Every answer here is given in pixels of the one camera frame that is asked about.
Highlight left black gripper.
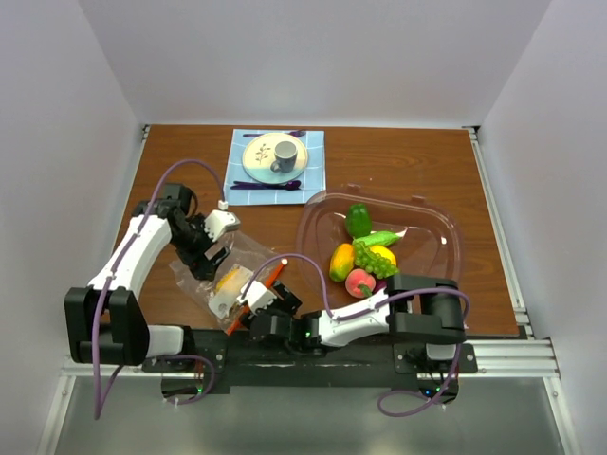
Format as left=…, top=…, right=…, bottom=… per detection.
left=169, top=213, right=230, bottom=281

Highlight fake yellow pepper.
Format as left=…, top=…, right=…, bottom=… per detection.
left=215, top=267, right=252, bottom=298

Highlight clear zip top bag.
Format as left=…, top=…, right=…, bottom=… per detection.
left=170, top=231, right=276, bottom=332

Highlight fake orange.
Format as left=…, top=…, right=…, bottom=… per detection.
left=329, top=243, right=355, bottom=282

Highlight fake red peach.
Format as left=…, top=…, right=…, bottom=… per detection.
left=345, top=268, right=376, bottom=300

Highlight fake green grapes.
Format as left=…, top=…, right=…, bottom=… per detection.
left=353, top=244, right=399, bottom=279

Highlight fake yellow lemon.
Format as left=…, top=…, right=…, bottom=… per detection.
left=371, top=246, right=397, bottom=266

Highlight fake green cucumber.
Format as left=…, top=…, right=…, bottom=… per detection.
left=353, top=230, right=401, bottom=247

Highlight fake green broccoli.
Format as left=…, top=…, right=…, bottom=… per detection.
left=345, top=203, right=372, bottom=239

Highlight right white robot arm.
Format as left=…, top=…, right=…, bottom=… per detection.
left=237, top=274, right=470, bottom=373

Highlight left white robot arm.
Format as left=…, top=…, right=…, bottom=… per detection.
left=64, top=184, right=240, bottom=372

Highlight purple plastic spoon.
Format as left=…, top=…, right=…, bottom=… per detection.
left=230, top=180, right=302, bottom=191

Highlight cream plate with plant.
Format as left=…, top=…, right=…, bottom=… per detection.
left=242, top=135, right=308, bottom=184

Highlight grey mug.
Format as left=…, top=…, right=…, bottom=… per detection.
left=270, top=141, right=298, bottom=173

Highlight blue checked cloth napkin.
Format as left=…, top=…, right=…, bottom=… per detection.
left=224, top=129, right=326, bottom=206

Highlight purple plastic fork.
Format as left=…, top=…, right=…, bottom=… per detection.
left=243, top=130, right=306, bottom=138

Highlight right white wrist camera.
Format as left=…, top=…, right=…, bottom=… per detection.
left=236, top=281, right=277, bottom=315

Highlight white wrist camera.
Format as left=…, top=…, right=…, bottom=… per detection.
left=204, top=200, right=241, bottom=242
left=236, top=281, right=277, bottom=315

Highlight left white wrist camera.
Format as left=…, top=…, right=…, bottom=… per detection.
left=204, top=200, right=241, bottom=242

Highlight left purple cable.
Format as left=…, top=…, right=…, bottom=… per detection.
left=92, top=159, right=230, bottom=421

